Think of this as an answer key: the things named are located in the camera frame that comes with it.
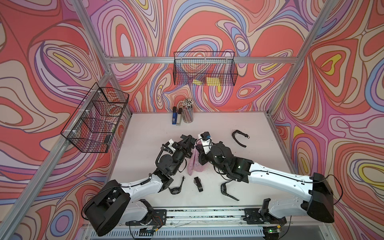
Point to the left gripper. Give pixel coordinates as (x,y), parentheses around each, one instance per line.
(185,150)

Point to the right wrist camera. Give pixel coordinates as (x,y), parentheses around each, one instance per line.
(206,141)

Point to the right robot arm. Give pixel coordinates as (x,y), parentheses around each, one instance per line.
(311,195)

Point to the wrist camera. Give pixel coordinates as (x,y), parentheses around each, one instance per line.
(206,141)
(169,147)

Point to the pencil cup with pencils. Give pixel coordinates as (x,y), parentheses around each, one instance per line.
(188,110)

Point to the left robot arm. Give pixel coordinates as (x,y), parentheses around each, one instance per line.
(118,203)

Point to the pink microfibre cloth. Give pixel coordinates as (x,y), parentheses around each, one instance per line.
(194,164)

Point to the blue marker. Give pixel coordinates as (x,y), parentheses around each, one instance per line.
(175,115)

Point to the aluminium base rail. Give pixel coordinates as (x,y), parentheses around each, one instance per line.
(207,214)

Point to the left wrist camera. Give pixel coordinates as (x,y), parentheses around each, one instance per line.
(169,147)

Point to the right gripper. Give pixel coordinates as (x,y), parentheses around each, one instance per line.
(201,155)

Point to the back wall wire basket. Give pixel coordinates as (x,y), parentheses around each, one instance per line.
(197,65)

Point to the yellow sponge in basket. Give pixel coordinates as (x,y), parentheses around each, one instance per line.
(212,81)

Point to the small yellow block in basket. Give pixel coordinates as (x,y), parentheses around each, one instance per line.
(197,82)

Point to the left wall wire basket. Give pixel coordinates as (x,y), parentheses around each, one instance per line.
(92,126)

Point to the wall wire basket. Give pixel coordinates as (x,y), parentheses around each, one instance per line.
(197,65)
(92,126)

